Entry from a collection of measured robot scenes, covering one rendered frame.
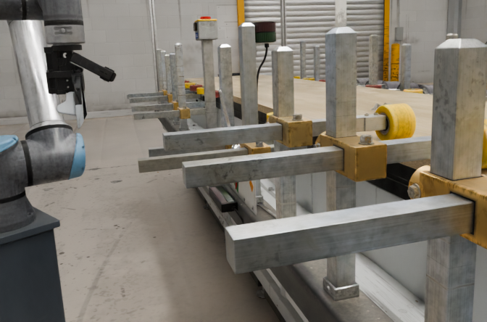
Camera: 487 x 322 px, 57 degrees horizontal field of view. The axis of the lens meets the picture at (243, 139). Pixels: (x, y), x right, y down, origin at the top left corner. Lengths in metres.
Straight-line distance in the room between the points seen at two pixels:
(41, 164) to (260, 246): 1.23
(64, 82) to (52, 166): 0.43
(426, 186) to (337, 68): 0.25
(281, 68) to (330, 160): 0.31
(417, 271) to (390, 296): 0.07
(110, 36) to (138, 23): 0.56
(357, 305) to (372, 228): 0.39
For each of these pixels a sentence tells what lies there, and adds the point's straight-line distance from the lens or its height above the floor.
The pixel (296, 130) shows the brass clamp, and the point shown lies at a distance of 0.87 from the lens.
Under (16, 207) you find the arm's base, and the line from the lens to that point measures 1.57.
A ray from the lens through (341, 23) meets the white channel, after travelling 2.76.
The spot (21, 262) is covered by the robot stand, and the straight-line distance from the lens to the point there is 1.59.
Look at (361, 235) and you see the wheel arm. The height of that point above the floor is 0.95.
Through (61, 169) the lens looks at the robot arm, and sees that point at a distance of 1.56.
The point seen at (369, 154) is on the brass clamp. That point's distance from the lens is 0.65.
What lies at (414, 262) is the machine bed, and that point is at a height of 0.69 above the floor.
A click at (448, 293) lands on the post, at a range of 0.55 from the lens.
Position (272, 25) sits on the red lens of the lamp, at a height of 1.17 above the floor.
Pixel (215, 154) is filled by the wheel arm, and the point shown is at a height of 0.86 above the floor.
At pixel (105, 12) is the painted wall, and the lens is 8.78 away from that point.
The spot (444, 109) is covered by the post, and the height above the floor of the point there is 1.04.
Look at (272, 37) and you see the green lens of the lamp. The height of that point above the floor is 1.14.
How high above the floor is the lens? 1.11
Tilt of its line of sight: 11 degrees down
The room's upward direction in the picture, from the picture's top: 2 degrees counter-clockwise
